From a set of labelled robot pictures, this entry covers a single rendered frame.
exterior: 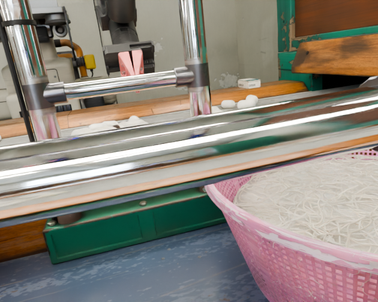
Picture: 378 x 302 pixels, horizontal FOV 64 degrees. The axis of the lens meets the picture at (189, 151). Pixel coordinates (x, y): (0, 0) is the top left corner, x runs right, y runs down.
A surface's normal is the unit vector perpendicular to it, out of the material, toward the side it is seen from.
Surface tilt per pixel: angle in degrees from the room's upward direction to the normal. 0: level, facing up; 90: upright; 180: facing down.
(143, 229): 90
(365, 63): 66
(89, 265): 0
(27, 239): 90
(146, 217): 90
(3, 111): 90
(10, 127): 45
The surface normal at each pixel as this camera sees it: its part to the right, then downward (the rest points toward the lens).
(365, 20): -0.96, 0.18
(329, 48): -0.93, -0.20
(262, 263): -0.78, 0.52
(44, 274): -0.11, -0.95
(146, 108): 0.11, -0.48
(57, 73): 0.34, 0.38
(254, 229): -0.83, 0.26
